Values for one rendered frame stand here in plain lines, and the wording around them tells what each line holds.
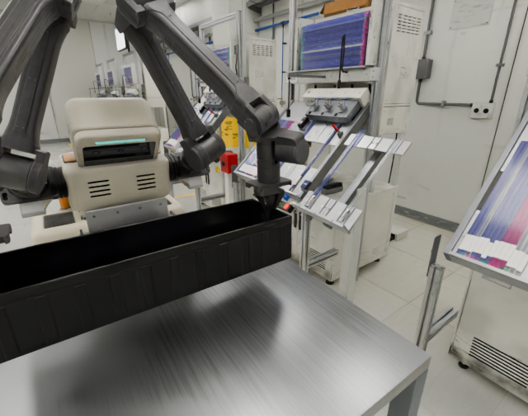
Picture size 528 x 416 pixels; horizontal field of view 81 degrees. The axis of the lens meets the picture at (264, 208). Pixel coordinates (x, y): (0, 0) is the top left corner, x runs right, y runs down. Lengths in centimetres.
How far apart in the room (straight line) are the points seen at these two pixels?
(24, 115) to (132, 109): 24
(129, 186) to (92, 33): 934
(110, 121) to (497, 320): 161
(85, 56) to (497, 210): 973
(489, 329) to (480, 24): 240
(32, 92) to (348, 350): 83
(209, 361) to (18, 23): 66
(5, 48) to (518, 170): 145
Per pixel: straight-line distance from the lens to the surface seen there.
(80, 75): 1006
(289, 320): 69
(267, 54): 327
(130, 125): 89
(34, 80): 85
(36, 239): 128
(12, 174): 83
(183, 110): 90
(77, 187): 95
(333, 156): 179
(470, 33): 335
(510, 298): 162
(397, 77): 218
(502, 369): 179
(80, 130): 88
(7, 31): 71
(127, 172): 95
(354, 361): 64
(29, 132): 84
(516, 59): 320
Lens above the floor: 125
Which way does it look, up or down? 21 degrees down
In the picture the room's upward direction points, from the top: straight up
